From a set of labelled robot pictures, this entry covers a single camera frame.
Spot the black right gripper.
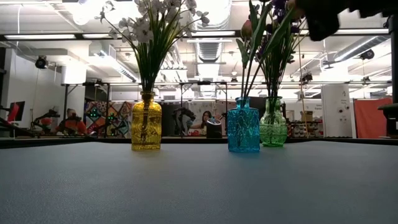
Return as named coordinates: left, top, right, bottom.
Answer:
left=295, top=0, right=351, bottom=42

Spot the purple flower bunch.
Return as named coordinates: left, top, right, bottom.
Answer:
left=257, top=34, right=298, bottom=99

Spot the green glass vase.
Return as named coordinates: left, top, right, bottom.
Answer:
left=259, top=96, right=289, bottom=147

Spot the blue glass vase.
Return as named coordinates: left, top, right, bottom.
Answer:
left=227, top=96, right=261, bottom=153

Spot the yellow glass vase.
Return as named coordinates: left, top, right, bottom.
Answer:
left=131, top=90, right=162, bottom=152

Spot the cardboard box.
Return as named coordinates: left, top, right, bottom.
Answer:
left=300, top=110, right=314, bottom=123

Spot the orange partition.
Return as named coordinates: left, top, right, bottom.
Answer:
left=353, top=98, right=393, bottom=139

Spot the black overhead light beam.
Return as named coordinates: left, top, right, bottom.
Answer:
left=0, top=27, right=390, bottom=41

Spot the storage shelf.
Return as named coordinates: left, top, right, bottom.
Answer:
left=288, top=119, right=323, bottom=138

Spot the person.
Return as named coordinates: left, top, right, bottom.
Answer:
left=187, top=110, right=220, bottom=137
left=55, top=108, right=88, bottom=137

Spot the black cylinder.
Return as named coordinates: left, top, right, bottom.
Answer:
left=206, top=117, right=223, bottom=139

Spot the black partition panel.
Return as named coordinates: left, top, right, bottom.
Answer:
left=160, top=101, right=189, bottom=136

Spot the colourful patterned quilt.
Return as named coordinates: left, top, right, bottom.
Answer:
left=84, top=101, right=133, bottom=138

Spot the thin hanging cord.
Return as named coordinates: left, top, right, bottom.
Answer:
left=297, top=40, right=310, bottom=138

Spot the black frame post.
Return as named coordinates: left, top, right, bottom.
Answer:
left=384, top=15, right=398, bottom=104

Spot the silver ventilation duct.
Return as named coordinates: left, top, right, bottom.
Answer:
left=188, top=0, right=233, bottom=63

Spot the black equipment mount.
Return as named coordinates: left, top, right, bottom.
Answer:
left=377, top=103, right=398, bottom=136

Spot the black frame stand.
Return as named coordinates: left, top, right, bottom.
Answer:
left=178, top=80, right=229, bottom=119
left=61, top=81, right=111, bottom=134

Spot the black table frame rail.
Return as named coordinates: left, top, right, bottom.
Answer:
left=0, top=136, right=398, bottom=149

